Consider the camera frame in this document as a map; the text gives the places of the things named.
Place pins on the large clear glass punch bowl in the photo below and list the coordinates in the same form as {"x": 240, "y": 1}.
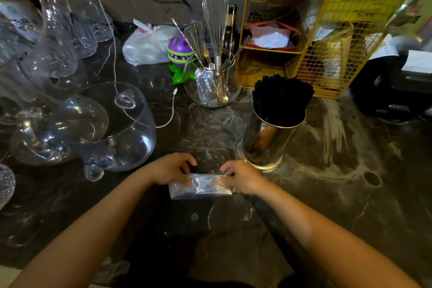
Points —
{"x": 135, "y": 136}

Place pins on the person's right forearm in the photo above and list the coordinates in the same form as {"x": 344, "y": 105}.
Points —
{"x": 330, "y": 240}

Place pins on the dark glass bottle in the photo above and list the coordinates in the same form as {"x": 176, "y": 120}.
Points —
{"x": 231, "y": 28}

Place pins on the clear plastic zip bag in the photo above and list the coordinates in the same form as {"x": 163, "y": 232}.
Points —
{"x": 202, "y": 187}

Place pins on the round glass utensil bowl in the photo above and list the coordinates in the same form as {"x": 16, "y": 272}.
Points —
{"x": 233, "y": 90}

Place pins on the shiny metal straw cup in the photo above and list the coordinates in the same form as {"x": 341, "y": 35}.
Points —
{"x": 270, "y": 144}

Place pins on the tall clear glass decanter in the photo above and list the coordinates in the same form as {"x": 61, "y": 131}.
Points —
{"x": 57, "y": 48}

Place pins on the red and white packet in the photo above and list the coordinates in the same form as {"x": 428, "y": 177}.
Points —
{"x": 271, "y": 36}

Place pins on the person's left fingers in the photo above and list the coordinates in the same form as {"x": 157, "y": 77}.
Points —
{"x": 186, "y": 162}

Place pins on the black appliance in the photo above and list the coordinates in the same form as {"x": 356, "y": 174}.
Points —
{"x": 381, "y": 92}

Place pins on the white tied plastic bag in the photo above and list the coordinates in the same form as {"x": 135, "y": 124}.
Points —
{"x": 145, "y": 46}

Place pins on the cut glass tumbler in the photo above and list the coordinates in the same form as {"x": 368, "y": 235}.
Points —
{"x": 99, "y": 24}
{"x": 84, "y": 36}

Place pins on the white paper sheet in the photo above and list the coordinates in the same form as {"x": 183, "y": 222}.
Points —
{"x": 418, "y": 61}

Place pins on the gold metal spoon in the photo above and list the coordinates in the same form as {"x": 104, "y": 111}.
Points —
{"x": 222, "y": 92}

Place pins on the person's left hand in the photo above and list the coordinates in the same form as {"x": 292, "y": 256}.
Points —
{"x": 165, "y": 168}

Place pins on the clear printed plastic packet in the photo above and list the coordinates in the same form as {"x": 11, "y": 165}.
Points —
{"x": 205, "y": 87}

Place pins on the brown paper bag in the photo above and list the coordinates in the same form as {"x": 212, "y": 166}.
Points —
{"x": 337, "y": 51}

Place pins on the purple and green plant toy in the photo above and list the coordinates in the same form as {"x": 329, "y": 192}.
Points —
{"x": 179, "y": 48}

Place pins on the patterned glass dish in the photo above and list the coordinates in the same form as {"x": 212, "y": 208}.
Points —
{"x": 5, "y": 186}

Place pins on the person's right hand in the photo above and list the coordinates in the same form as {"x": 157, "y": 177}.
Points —
{"x": 248, "y": 178}

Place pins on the person's left forearm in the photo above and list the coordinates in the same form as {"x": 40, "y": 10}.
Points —
{"x": 84, "y": 235}

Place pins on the bottle with white label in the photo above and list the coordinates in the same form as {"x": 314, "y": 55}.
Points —
{"x": 15, "y": 11}

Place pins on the person's right fingers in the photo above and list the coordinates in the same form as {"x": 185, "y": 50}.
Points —
{"x": 227, "y": 171}

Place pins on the bundle of black straws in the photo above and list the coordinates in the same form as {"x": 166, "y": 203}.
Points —
{"x": 281, "y": 98}

